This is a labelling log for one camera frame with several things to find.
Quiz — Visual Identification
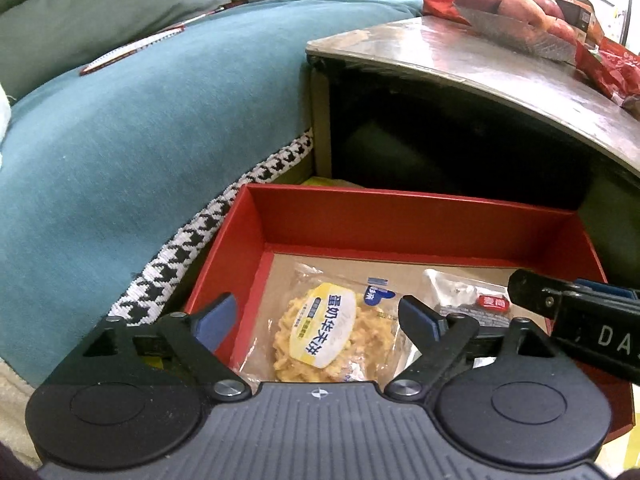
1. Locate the red printed snack bag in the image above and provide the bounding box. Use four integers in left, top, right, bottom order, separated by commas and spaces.
574, 37, 640, 107

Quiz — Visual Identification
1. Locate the pale red apple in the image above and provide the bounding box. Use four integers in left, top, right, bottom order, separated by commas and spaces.
496, 0, 547, 28
542, 17, 581, 47
530, 0, 566, 20

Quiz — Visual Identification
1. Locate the red cardboard box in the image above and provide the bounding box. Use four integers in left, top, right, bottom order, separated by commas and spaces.
184, 183, 635, 445

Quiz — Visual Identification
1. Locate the dark small box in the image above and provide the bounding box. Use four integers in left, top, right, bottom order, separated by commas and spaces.
556, 0, 599, 42

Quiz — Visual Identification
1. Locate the red-edged striped patch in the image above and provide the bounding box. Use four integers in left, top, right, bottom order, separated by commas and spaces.
79, 25, 187, 77

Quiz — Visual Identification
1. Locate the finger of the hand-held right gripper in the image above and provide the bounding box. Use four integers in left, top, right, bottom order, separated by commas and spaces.
572, 278, 640, 306
507, 268, 573, 320

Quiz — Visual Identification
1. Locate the waffle snack packet yellow label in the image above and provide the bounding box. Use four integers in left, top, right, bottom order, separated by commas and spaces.
239, 261, 408, 383

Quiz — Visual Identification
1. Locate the large green pillow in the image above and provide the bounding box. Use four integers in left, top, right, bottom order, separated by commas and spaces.
0, 0, 232, 102

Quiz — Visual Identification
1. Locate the coffee table with metal top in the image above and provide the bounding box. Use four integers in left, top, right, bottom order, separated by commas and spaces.
305, 15, 640, 283

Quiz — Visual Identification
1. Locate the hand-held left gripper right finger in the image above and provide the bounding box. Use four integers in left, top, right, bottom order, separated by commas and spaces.
383, 295, 564, 404

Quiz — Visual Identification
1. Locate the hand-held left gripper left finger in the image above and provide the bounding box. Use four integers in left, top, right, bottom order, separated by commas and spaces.
80, 292, 252, 403

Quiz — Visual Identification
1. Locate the clear dark snack packet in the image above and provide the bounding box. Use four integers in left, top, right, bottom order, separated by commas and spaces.
422, 268, 513, 328

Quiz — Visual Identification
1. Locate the clear fruit tray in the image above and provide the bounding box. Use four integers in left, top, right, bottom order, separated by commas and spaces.
451, 2, 582, 64

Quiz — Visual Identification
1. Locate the teal sofa cover houndstooth trim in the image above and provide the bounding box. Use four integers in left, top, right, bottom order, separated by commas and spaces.
0, 0, 426, 388

